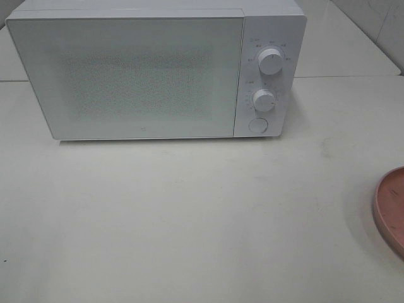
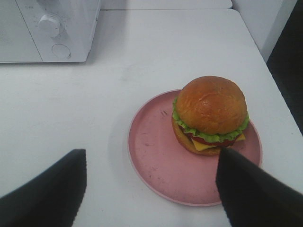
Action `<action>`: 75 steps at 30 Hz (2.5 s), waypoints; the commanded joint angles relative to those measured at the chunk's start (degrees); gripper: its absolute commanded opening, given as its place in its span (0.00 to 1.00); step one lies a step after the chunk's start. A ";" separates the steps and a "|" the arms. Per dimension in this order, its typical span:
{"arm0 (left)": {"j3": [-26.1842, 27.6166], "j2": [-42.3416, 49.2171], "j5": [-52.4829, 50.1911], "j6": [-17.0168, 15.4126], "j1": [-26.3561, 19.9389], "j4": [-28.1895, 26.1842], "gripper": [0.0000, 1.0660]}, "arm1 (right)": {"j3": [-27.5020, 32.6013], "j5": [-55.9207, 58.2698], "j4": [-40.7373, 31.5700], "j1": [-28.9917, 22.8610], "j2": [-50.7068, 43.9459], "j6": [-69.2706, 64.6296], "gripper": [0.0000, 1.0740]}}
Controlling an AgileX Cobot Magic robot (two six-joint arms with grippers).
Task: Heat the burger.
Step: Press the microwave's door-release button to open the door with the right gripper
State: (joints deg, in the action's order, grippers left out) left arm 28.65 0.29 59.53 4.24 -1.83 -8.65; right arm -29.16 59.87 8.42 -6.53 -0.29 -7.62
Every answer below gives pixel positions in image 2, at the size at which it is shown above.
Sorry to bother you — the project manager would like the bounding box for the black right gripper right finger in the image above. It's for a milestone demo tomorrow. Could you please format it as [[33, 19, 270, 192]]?
[[215, 148, 303, 227]]

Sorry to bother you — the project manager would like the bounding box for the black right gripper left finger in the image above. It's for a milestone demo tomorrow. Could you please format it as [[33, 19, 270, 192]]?
[[0, 149, 87, 227]]

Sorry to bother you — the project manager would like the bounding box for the pink round plate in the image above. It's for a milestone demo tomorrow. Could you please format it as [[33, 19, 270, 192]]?
[[128, 89, 263, 207]]

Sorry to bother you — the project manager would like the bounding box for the toy hamburger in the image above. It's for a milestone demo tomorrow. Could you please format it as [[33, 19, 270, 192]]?
[[171, 76, 250, 156]]

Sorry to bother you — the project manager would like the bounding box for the round door release button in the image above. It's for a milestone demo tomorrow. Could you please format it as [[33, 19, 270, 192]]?
[[52, 44, 71, 59]]

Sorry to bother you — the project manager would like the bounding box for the white microwave oven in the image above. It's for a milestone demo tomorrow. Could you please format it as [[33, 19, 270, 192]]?
[[0, 0, 101, 63]]

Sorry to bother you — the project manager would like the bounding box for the white lower timer knob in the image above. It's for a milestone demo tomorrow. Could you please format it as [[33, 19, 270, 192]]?
[[38, 14, 61, 37]]

